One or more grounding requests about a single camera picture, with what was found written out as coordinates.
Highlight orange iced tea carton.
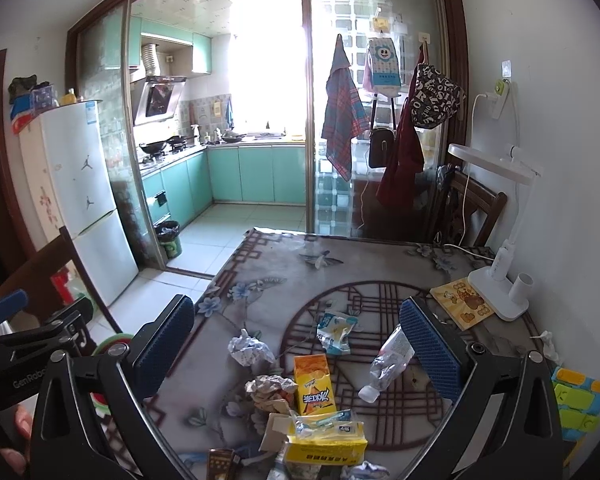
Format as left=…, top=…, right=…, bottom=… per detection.
left=294, top=353, right=337, bottom=416

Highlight brown newspaper ball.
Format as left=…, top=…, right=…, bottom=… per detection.
left=245, top=375, right=298, bottom=415

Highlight yellow medicine box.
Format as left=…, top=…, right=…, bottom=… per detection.
left=259, top=410, right=367, bottom=466

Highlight black kitchen trash bin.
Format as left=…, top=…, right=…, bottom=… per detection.
left=155, top=220, right=182, bottom=259

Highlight teal kitchen cabinets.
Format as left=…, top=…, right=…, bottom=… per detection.
left=140, top=142, right=306, bottom=226

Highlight person's left hand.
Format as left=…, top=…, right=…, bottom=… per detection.
left=0, top=404, right=33, bottom=477

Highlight clear crushed plastic bottle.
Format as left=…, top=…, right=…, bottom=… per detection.
left=358, top=325, right=415, bottom=404

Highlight dark wooden chair left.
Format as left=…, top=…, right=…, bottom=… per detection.
left=0, top=226, right=122, bottom=334

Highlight dark wooden chair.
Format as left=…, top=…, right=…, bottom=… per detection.
left=427, top=164, right=508, bottom=247
left=0, top=226, right=122, bottom=334

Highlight white crumpled paper ball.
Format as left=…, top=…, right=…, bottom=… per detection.
left=227, top=328, right=275, bottom=367

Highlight white desk lamp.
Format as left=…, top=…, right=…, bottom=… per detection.
left=448, top=143, right=543, bottom=322

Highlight blue white snack wrapper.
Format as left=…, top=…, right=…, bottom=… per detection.
left=316, top=312, right=358, bottom=356

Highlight floral patterned table cover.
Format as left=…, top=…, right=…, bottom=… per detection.
left=97, top=227, right=564, bottom=480

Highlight colourful toy block board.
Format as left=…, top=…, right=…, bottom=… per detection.
left=552, top=367, right=600, bottom=442

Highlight dark wooden chair right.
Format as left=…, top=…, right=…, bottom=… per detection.
left=427, top=164, right=508, bottom=247

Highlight red hanging garment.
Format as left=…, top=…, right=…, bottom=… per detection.
left=376, top=47, right=425, bottom=216

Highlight white refrigerator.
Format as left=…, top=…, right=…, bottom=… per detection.
left=18, top=101, right=138, bottom=306

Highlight black wok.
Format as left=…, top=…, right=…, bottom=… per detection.
left=140, top=141, right=168, bottom=156

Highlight black small handbag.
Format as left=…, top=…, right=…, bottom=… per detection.
left=368, top=93, right=396, bottom=169

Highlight black range hood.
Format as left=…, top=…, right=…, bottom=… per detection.
left=131, top=76, right=187, bottom=126

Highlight plaid hanging cloth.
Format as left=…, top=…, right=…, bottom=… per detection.
left=321, top=34, right=370, bottom=182

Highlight black white lettered bag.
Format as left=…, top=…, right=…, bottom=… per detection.
left=408, top=63, right=464, bottom=130

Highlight white power plug adapter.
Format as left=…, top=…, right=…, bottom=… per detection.
left=486, top=79, right=510, bottom=120

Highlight blue white hanging organizer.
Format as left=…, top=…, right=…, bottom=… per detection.
left=362, top=16, right=402, bottom=99

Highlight white lamp cable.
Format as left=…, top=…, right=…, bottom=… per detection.
left=442, top=91, right=496, bottom=261

